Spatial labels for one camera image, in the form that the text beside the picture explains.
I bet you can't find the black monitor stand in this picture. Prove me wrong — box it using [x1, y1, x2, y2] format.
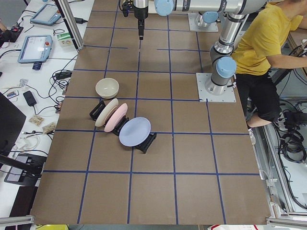
[0, 94, 47, 186]

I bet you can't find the blue teach pendant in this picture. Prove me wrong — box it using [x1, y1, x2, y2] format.
[18, 35, 53, 64]
[30, 4, 61, 26]

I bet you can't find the black dish rack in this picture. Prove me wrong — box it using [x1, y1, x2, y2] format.
[89, 101, 157, 153]

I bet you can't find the black power adapter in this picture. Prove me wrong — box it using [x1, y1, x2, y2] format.
[55, 71, 72, 80]

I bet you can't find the black phone on desk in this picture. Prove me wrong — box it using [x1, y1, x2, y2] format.
[23, 91, 37, 106]

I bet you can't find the cream ceramic bowl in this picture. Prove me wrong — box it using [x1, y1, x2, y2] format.
[95, 78, 119, 99]

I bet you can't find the black cable bundle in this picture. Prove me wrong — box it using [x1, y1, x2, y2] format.
[278, 110, 307, 166]

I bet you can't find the person in yellow shirt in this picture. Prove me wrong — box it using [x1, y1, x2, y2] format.
[232, 0, 307, 128]

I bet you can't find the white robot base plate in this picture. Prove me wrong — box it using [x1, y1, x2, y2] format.
[196, 73, 236, 103]

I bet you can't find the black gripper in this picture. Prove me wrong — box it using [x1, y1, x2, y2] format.
[134, 6, 148, 40]

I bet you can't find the lavender blue plate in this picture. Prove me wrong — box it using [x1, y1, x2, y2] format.
[119, 117, 151, 147]

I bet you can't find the aluminium frame post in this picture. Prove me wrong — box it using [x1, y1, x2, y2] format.
[55, 0, 84, 50]

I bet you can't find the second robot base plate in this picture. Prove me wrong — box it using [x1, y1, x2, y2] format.
[188, 11, 219, 33]

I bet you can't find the far blue teach pendant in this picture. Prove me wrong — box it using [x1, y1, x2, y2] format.
[30, 4, 61, 26]

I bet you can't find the pink plate in rack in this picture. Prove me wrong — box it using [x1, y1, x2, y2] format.
[104, 103, 128, 132]

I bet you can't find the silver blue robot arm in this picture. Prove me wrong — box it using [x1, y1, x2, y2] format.
[153, 0, 266, 96]

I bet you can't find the cream plate in rack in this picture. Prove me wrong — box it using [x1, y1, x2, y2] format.
[95, 98, 118, 127]

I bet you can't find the near blue teach pendant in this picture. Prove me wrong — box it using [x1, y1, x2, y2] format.
[18, 35, 53, 64]

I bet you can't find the green white carton box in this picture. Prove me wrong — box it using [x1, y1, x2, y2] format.
[57, 33, 73, 47]

